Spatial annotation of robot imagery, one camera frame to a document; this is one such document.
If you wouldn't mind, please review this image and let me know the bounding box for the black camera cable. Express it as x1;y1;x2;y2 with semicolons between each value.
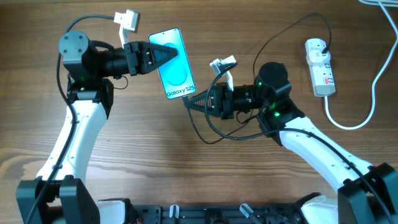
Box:
204;62;396;224
24;14;118;224

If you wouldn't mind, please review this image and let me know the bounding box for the black left camera cable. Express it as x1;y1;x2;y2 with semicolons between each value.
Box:
24;14;118;224

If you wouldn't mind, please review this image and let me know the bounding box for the black USB charging cable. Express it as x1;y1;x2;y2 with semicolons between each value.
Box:
182;12;333;145

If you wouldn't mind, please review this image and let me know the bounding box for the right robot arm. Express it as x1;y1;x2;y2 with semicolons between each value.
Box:
183;62;397;223

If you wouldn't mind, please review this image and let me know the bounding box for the white power strip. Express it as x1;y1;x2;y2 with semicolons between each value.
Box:
305;39;336;97

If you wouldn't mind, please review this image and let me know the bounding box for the black right camera cable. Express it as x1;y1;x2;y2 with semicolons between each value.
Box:
204;62;396;224

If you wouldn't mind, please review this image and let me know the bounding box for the white power strip cord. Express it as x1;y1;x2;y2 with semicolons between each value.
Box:
324;0;398;131

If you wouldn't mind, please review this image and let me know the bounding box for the white USB charger plug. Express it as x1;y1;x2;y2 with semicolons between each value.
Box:
306;49;331;67

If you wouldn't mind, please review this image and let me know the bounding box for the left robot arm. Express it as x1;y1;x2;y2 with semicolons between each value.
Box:
16;31;178;223

